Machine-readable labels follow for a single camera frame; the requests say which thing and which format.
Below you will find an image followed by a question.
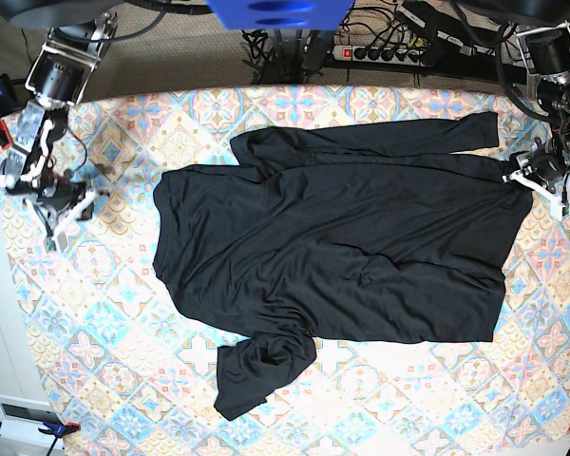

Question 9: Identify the white box with dark window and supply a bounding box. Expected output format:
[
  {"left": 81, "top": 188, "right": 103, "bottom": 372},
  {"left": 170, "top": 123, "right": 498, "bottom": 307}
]
[{"left": 0, "top": 394, "right": 60, "bottom": 449}]

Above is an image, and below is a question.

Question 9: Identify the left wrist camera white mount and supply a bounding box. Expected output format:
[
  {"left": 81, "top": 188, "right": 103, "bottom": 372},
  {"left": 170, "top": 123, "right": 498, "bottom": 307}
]
[{"left": 503, "top": 150, "right": 570, "bottom": 221}]

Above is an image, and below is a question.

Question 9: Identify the white power strip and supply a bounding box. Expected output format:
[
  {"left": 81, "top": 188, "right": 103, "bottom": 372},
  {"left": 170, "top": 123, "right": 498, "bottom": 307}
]
[{"left": 332, "top": 45, "right": 424, "bottom": 67}]

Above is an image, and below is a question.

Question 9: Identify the black t-shirt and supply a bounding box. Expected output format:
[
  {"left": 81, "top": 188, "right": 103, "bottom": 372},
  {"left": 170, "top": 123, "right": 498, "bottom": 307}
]
[{"left": 153, "top": 111, "right": 533, "bottom": 420}]

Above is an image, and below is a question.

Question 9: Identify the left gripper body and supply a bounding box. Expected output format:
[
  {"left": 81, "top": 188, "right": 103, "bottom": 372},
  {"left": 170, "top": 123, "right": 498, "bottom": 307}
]
[{"left": 507, "top": 146, "right": 568, "bottom": 190}]

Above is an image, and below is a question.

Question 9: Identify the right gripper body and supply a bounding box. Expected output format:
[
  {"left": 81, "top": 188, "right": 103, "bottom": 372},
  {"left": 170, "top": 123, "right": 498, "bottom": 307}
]
[{"left": 32, "top": 179, "right": 89, "bottom": 223}]

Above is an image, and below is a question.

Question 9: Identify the blue clamp bottom left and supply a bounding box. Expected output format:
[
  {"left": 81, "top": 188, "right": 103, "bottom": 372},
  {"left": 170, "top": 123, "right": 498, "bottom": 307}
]
[{"left": 0, "top": 419, "right": 81, "bottom": 455}]

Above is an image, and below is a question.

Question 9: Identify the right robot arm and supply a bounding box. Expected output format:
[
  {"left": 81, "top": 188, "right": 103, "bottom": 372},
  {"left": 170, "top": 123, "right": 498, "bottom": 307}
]
[{"left": 0, "top": 1, "right": 117, "bottom": 226}]

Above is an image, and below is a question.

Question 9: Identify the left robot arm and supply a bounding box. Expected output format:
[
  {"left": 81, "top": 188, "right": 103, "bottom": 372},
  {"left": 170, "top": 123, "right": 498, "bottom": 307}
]
[{"left": 449, "top": 1, "right": 570, "bottom": 189}]

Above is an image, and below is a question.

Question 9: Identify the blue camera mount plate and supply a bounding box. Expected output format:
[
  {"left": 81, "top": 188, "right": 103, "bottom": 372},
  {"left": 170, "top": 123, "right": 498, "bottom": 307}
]
[{"left": 207, "top": 0, "right": 353, "bottom": 31}]

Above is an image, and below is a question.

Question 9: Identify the patterned colourful tablecloth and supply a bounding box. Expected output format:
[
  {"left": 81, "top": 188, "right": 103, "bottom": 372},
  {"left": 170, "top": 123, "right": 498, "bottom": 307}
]
[{"left": 0, "top": 86, "right": 570, "bottom": 455}]

